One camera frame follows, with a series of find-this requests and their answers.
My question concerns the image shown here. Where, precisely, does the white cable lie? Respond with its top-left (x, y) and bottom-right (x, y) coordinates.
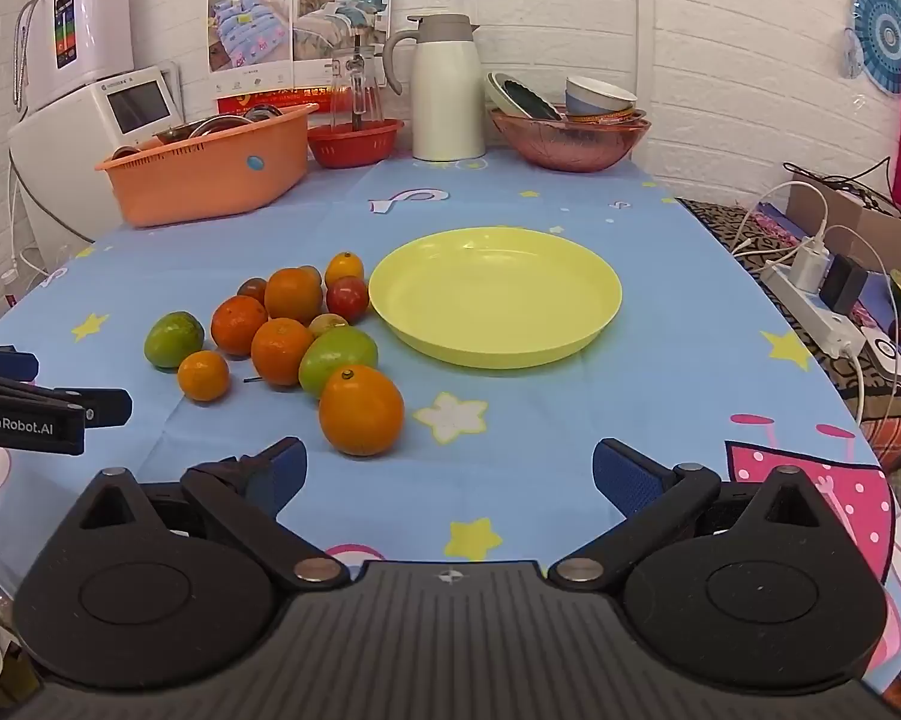
top-left (731, 180), bottom-right (830, 256)

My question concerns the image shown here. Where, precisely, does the white round device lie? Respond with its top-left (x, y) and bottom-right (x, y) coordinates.
top-left (863, 326), bottom-right (901, 383)

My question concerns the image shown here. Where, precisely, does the white shallow dish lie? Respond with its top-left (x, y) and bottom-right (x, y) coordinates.
top-left (485, 72), bottom-right (564, 121)

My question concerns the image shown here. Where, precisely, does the large green mango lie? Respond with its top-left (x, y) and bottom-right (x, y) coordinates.
top-left (298, 325), bottom-right (380, 400)

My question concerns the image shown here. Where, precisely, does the white power strip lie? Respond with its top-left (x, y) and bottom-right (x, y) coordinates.
top-left (764, 259), bottom-right (867, 361)

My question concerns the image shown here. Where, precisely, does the small green mango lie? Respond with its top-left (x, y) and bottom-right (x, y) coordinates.
top-left (145, 311), bottom-right (206, 369)

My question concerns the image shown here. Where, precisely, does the clear glass pitcher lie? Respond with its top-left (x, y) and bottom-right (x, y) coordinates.
top-left (331, 47), bottom-right (386, 130)

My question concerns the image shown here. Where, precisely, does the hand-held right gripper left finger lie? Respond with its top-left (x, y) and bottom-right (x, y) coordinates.
top-left (68, 435), bottom-right (354, 590)

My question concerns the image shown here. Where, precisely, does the pink glass bowl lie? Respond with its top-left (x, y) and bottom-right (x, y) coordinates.
top-left (490, 109), bottom-right (653, 172)

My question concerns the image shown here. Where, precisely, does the blue star-print tablecloth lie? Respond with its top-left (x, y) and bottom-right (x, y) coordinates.
top-left (0, 146), bottom-right (901, 698)

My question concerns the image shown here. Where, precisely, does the grey hose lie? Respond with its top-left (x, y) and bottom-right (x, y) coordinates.
top-left (14, 0), bottom-right (44, 117)

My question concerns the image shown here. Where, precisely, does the white wall pipe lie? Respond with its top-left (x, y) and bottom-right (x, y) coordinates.
top-left (630, 0), bottom-right (644, 158)

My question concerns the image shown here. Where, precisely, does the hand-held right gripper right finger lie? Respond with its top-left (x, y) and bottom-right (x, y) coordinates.
top-left (548, 436), bottom-right (834, 590)

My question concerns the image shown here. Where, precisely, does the white thermos jug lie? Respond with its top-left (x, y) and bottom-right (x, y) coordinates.
top-left (383, 13), bottom-right (488, 162)

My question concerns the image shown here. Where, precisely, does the white charger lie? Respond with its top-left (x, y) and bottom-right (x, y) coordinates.
top-left (794, 236), bottom-right (833, 293)

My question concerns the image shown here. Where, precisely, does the yellow plastic plate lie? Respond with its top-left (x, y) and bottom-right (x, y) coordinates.
top-left (368, 225), bottom-right (623, 370)

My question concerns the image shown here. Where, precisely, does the white countertop appliance with screen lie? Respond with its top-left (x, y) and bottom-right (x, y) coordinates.
top-left (8, 66), bottom-right (183, 252)

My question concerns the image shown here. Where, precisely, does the large navel orange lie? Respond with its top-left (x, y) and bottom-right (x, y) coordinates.
top-left (319, 364), bottom-right (406, 457)

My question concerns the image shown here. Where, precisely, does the red plastic colander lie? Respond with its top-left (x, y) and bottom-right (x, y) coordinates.
top-left (307, 118), bottom-right (406, 170)

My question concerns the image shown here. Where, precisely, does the white water purifier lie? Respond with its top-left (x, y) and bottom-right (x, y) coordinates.
top-left (26, 0), bottom-right (135, 112)

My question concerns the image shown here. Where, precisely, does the cardboard box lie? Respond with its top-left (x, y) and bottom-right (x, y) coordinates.
top-left (786, 172), bottom-right (901, 278)

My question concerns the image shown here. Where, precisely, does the black power adapter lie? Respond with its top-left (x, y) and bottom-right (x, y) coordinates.
top-left (819, 253), bottom-right (869, 316)

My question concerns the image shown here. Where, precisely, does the black cable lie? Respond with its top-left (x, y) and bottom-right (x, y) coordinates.
top-left (784, 157), bottom-right (901, 220)

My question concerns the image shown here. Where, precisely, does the oval yellow-orange citrus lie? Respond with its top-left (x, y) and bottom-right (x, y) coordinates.
top-left (325, 252), bottom-right (366, 287)

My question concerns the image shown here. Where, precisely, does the steel bowl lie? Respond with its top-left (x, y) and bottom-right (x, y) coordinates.
top-left (155, 114), bottom-right (266, 145)

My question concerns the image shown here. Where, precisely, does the small orange tangerine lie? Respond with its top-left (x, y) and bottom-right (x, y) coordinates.
top-left (178, 350), bottom-right (231, 402)

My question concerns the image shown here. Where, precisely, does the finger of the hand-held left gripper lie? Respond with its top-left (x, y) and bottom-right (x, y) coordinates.
top-left (0, 345), bottom-right (40, 383)
top-left (52, 388), bottom-right (134, 429)

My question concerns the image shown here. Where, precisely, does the leopard pattern cloth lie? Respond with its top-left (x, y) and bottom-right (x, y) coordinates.
top-left (675, 197), bottom-right (901, 466)

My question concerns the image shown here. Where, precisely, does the wall poster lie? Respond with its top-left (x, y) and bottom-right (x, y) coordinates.
top-left (208, 0), bottom-right (394, 117)

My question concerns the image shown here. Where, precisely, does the blue paper fan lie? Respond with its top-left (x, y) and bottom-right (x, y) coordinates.
top-left (844, 0), bottom-right (901, 95)

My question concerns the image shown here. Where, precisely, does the orange plastic basket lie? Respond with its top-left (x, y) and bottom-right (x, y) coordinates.
top-left (95, 103), bottom-right (320, 229)

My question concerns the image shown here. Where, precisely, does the white bowl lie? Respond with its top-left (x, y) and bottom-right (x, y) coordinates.
top-left (566, 76), bottom-right (638, 110)

